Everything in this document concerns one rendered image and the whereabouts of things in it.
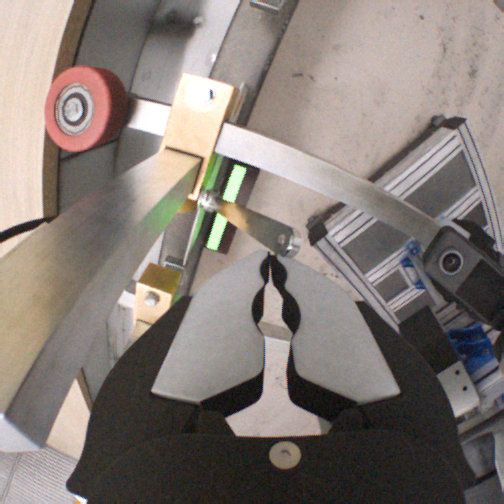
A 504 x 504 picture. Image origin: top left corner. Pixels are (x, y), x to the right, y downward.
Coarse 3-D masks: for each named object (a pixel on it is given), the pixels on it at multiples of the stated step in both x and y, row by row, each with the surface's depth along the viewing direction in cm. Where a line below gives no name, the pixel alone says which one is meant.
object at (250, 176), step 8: (248, 176) 40; (256, 176) 40; (248, 184) 41; (240, 192) 42; (248, 192) 42; (240, 200) 43; (232, 224) 45; (224, 232) 46; (232, 232) 46; (224, 240) 47; (224, 248) 48
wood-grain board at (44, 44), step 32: (0, 0) 9; (32, 0) 10; (64, 0) 11; (0, 32) 11; (32, 32) 12; (64, 32) 13; (0, 64) 13; (32, 64) 14; (64, 64) 16; (0, 96) 15; (32, 96) 16; (0, 128) 17; (32, 128) 18; (0, 160) 19; (32, 160) 20; (0, 192) 22; (32, 192) 22; (0, 224) 24; (0, 256) 27; (64, 416) 65; (64, 448) 126
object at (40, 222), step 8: (56, 216) 12; (24, 224) 10; (32, 224) 10; (40, 224) 11; (0, 232) 9; (8, 232) 9; (16, 232) 10; (24, 232) 10; (32, 232) 8; (0, 240) 9; (24, 240) 7; (16, 248) 7; (8, 256) 7; (0, 264) 6
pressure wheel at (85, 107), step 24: (72, 72) 15; (96, 72) 15; (48, 96) 16; (72, 96) 16; (96, 96) 16; (120, 96) 18; (48, 120) 17; (72, 120) 17; (96, 120) 17; (120, 120) 20; (72, 144) 18; (96, 144) 19
